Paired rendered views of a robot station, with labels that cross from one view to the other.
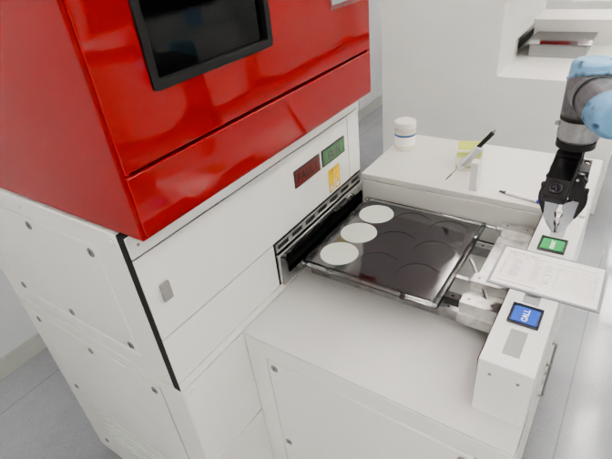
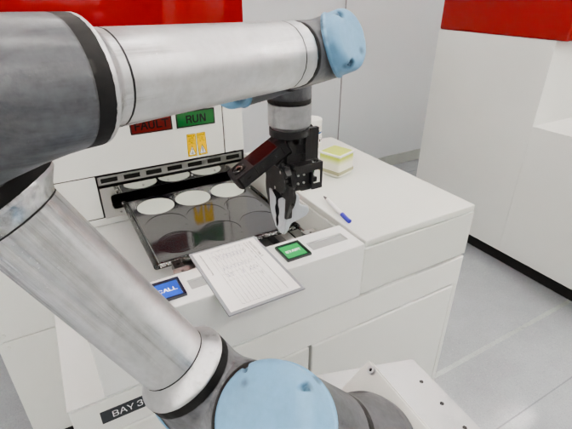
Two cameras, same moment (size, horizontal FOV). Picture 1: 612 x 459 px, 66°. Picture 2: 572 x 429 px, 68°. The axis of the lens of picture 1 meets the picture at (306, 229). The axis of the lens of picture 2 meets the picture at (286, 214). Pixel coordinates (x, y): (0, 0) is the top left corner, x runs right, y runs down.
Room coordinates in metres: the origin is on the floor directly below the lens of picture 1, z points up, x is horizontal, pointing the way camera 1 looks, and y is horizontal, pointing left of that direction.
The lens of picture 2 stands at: (0.16, -0.83, 1.44)
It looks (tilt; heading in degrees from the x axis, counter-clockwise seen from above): 28 degrees down; 23
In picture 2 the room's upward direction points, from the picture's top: straight up
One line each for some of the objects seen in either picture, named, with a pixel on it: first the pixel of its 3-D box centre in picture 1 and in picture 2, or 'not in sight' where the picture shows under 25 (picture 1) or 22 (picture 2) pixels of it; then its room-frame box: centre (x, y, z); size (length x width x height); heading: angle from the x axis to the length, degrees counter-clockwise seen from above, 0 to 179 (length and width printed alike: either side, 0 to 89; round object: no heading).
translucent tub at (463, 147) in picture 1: (468, 156); (336, 161); (1.27, -0.51, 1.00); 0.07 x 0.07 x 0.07; 71
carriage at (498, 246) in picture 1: (497, 276); not in sight; (0.87, -0.45, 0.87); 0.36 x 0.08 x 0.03; 143
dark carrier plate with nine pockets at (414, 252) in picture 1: (394, 242); (206, 213); (1.01, -0.23, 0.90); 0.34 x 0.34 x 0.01; 53
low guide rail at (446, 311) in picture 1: (396, 293); not in sight; (0.88, -0.21, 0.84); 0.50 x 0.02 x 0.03; 53
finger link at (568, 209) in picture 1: (568, 211); (294, 214); (0.83, -0.56, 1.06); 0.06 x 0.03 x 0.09; 143
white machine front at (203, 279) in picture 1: (279, 219); (108, 157); (1.00, 0.06, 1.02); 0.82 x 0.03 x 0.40; 143
